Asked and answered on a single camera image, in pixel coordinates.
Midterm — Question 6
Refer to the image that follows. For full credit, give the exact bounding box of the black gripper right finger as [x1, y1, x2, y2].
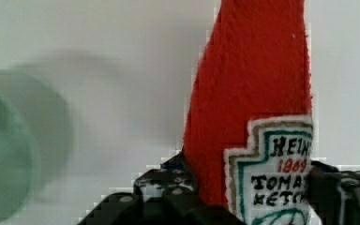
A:
[307, 161, 360, 225]

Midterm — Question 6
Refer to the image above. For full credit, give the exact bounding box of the small green bowl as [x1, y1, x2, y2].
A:
[0, 70, 72, 223]

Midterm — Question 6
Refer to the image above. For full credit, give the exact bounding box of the red felt ketchup bottle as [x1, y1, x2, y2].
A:
[183, 0, 313, 225]

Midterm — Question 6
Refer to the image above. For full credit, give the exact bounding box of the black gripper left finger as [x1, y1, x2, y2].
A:
[78, 153, 246, 225]

